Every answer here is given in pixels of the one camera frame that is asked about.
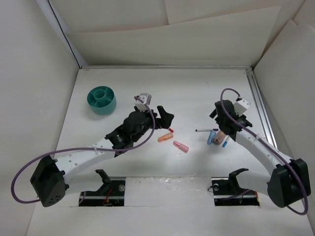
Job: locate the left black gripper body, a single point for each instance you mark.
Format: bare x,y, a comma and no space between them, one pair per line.
148,124

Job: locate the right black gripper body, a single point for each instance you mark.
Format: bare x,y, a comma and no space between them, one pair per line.
220,123

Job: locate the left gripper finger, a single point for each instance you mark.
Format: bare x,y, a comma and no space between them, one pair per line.
164,115
166,122

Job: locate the white pen blue cap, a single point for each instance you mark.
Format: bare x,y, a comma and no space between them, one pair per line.
225,142

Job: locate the white pen purple cap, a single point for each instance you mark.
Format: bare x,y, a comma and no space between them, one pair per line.
206,130

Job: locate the pink capped glue stick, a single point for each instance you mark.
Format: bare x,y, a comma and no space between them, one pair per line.
219,138

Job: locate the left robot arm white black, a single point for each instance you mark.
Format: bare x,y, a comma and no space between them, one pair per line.
54,178

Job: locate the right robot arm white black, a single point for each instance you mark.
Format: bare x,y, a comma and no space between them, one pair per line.
287,180

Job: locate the orange highlighter marker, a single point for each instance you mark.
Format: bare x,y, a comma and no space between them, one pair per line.
165,137

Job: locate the blue highlighter marker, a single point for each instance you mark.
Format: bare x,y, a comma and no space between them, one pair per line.
211,137

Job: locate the pink highlighter marker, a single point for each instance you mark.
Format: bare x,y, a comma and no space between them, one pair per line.
181,146

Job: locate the teal round compartment organizer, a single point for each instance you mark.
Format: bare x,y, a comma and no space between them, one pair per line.
102,100

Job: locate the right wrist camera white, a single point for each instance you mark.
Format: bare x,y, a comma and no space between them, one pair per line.
241,105

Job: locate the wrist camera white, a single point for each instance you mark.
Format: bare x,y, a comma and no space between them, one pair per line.
241,105
142,101

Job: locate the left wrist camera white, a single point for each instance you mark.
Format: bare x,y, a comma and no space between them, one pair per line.
142,101

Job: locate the aluminium rail right side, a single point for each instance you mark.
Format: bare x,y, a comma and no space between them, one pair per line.
262,113

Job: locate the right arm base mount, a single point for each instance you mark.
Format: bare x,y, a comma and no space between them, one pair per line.
227,192

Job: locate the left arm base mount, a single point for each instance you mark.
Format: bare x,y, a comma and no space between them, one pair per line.
111,193

